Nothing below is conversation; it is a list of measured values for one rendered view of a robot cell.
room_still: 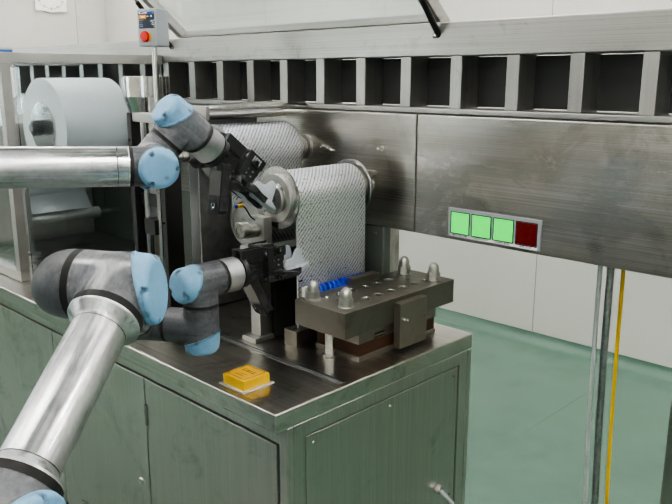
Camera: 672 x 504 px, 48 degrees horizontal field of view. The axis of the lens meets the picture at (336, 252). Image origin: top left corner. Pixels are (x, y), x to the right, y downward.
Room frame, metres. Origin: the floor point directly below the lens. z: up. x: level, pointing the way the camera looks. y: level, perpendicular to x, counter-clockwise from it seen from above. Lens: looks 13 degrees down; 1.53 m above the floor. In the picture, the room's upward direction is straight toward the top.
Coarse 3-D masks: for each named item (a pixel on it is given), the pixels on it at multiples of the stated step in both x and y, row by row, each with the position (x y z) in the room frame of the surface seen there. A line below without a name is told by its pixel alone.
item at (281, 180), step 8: (272, 176) 1.75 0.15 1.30; (280, 176) 1.73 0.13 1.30; (280, 184) 1.73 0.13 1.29; (288, 184) 1.72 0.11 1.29; (288, 192) 1.71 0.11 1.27; (288, 200) 1.71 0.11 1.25; (288, 208) 1.71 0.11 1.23; (272, 216) 1.75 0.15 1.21; (280, 216) 1.73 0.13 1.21; (288, 216) 1.72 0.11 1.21
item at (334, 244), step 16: (304, 224) 1.72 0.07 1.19; (320, 224) 1.76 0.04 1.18; (336, 224) 1.80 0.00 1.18; (352, 224) 1.84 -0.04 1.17; (304, 240) 1.72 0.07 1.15; (320, 240) 1.76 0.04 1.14; (336, 240) 1.80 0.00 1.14; (352, 240) 1.84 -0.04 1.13; (304, 256) 1.72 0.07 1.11; (320, 256) 1.76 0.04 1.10; (336, 256) 1.80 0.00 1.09; (352, 256) 1.84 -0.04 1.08; (304, 272) 1.72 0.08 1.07; (320, 272) 1.76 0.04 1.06; (336, 272) 1.80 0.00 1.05; (352, 272) 1.84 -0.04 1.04
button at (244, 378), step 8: (240, 368) 1.49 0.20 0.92; (248, 368) 1.49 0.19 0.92; (256, 368) 1.49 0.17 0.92; (224, 376) 1.47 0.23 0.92; (232, 376) 1.45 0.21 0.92; (240, 376) 1.45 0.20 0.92; (248, 376) 1.45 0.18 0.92; (256, 376) 1.45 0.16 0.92; (264, 376) 1.46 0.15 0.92; (232, 384) 1.45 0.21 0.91; (240, 384) 1.43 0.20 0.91; (248, 384) 1.43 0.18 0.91; (256, 384) 1.44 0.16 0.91
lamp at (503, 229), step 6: (498, 222) 1.69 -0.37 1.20; (504, 222) 1.68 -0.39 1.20; (510, 222) 1.67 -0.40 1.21; (498, 228) 1.69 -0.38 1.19; (504, 228) 1.68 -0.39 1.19; (510, 228) 1.67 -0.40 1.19; (498, 234) 1.69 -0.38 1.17; (504, 234) 1.68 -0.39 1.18; (510, 234) 1.67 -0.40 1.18; (504, 240) 1.68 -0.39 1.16; (510, 240) 1.67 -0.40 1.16
